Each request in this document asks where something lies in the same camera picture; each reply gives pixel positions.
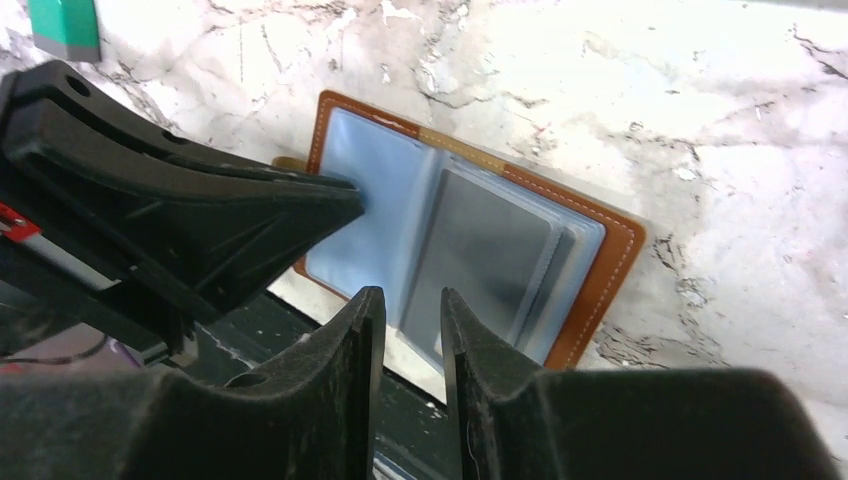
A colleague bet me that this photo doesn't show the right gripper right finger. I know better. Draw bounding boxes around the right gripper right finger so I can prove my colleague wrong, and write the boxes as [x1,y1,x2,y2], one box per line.
[440,288,840,479]

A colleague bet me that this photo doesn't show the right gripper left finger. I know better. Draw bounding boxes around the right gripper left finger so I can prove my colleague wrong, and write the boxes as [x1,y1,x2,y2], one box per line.
[1,287,386,479]

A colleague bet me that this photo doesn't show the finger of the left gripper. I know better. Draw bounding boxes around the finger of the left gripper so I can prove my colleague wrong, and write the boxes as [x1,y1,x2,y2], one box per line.
[1,60,364,352]

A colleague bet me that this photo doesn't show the brown leather card holder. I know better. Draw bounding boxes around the brown leather card holder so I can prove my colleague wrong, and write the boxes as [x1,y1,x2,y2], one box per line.
[274,90,646,369]

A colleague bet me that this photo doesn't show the grey card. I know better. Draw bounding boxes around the grey card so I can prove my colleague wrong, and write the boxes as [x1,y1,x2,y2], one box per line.
[399,166,596,370]

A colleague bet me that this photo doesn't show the green eraser block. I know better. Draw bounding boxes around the green eraser block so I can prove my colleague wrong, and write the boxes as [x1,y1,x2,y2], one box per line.
[27,0,102,64]

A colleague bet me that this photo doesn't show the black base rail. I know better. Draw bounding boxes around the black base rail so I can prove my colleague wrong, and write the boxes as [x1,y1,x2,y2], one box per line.
[105,291,465,480]

